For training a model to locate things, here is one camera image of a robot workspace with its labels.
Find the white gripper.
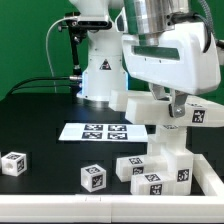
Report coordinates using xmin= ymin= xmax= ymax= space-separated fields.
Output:
xmin=122 ymin=22 xmax=221 ymax=118

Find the white long side bar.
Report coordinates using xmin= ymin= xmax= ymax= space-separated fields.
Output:
xmin=109 ymin=90 xmax=153 ymax=112
xmin=125 ymin=96 xmax=224 ymax=127

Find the white chair seat part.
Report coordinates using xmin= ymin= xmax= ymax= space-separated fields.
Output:
xmin=147 ymin=125 xmax=193 ymax=195

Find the white cube nut with tag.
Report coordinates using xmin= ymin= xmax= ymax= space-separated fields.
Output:
xmin=81 ymin=164 xmax=106 ymax=192

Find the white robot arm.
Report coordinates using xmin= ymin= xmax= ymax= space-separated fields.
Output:
xmin=69 ymin=0 xmax=221 ymax=117

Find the white flat chair back panel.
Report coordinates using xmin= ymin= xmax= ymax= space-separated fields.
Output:
xmin=59 ymin=123 xmax=148 ymax=142

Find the white L-shaped border fence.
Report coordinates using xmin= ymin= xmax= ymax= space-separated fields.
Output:
xmin=0 ymin=154 xmax=224 ymax=223

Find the white cube nut far left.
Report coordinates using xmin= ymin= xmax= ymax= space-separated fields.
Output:
xmin=1 ymin=152 xmax=27 ymax=176

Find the black camera on stand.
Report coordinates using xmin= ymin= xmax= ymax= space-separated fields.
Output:
xmin=58 ymin=12 xmax=112 ymax=32

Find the grey cable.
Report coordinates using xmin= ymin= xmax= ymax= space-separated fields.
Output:
xmin=45 ymin=17 xmax=73 ymax=94

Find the black cable bundle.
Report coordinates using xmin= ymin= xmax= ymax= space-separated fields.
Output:
xmin=4 ymin=74 xmax=84 ymax=98

